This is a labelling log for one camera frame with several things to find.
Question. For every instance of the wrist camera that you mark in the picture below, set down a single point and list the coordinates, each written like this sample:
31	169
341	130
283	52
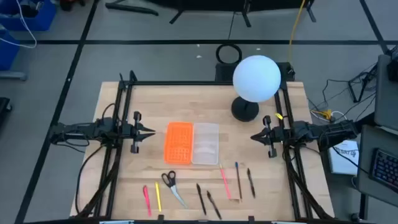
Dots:
281	133
127	130

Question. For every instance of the backlit black keyboard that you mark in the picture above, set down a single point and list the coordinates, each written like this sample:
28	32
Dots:
385	169

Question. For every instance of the orange plastic box lid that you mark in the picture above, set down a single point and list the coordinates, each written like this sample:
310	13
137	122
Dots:
178	143

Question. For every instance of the pink highlighter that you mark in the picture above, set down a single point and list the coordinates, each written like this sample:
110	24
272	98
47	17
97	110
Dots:
146	199

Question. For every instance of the blue storage bin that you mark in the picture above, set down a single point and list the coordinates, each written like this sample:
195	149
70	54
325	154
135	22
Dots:
7	53
43	18

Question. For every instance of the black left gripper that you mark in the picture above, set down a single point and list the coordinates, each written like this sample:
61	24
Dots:
136	129

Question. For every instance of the black curtain partition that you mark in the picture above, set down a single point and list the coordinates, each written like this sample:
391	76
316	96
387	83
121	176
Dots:
217	3

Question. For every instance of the matte black pen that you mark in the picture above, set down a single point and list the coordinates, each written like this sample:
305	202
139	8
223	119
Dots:
201	199

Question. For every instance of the pink pencil yellow eraser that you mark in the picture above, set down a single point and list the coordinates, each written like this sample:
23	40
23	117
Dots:
225	182

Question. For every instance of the clear plastic supply box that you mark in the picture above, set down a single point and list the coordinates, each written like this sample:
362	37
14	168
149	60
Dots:
205	137

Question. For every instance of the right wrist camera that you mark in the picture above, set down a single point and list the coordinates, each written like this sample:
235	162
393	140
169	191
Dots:
281	133

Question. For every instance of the black aluminium table frame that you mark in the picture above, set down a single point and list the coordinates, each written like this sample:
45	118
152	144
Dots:
186	83

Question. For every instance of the white cardboard box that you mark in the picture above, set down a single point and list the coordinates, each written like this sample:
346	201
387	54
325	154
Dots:
342	161

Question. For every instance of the slim black pen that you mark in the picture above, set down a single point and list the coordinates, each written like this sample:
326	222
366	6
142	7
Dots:
251	183

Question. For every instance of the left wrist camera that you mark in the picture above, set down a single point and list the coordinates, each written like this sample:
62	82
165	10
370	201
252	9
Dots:
127	130

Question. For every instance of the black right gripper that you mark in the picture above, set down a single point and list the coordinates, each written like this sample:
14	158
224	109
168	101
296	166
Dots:
270	135

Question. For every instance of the yellow tag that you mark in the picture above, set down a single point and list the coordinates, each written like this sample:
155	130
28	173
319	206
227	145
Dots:
279	116

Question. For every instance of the brown pencil blue eraser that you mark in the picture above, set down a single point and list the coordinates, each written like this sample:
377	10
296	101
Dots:
238	180

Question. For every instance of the black Pilot gel pen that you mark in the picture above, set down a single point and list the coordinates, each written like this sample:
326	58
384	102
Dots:
214	204

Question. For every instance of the dark grey desk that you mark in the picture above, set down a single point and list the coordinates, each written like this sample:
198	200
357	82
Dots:
365	155

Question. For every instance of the yellow highlighter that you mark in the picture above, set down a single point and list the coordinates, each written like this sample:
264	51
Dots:
158	196

